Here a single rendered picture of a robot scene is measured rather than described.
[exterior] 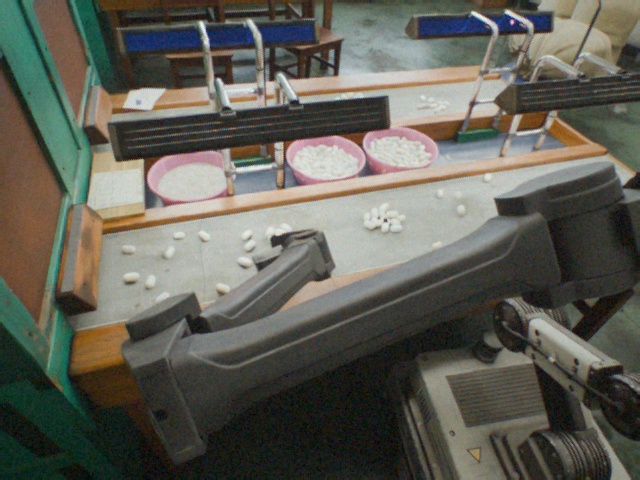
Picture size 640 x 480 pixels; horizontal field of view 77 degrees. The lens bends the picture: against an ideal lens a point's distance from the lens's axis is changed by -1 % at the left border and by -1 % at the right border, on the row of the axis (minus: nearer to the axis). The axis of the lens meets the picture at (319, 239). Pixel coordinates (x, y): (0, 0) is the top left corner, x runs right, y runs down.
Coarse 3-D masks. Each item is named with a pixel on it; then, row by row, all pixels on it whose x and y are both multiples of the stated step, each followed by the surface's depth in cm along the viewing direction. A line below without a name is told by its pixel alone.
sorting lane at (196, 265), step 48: (384, 192) 131; (432, 192) 132; (480, 192) 134; (144, 240) 110; (192, 240) 111; (240, 240) 112; (336, 240) 114; (384, 240) 115; (432, 240) 116; (144, 288) 99; (192, 288) 100
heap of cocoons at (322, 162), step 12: (300, 156) 144; (312, 156) 143; (324, 156) 145; (336, 156) 143; (348, 156) 144; (300, 168) 138; (312, 168) 139; (324, 168) 141; (336, 168) 139; (348, 168) 140
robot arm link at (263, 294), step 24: (312, 240) 67; (288, 264) 57; (312, 264) 63; (240, 288) 50; (264, 288) 50; (288, 288) 55; (144, 312) 37; (168, 312) 36; (192, 312) 39; (216, 312) 41; (240, 312) 44; (264, 312) 48; (144, 336) 35
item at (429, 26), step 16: (416, 16) 143; (432, 16) 144; (448, 16) 146; (464, 16) 148; (496, 16) 151; (528, 16) 155; (544, 16) 157; (416, 32) 144; (432, 32) 146; (448, 32) 148; (464, 32) 149; (480, 32) 151; (512, 32) 155; (544, 32) 159
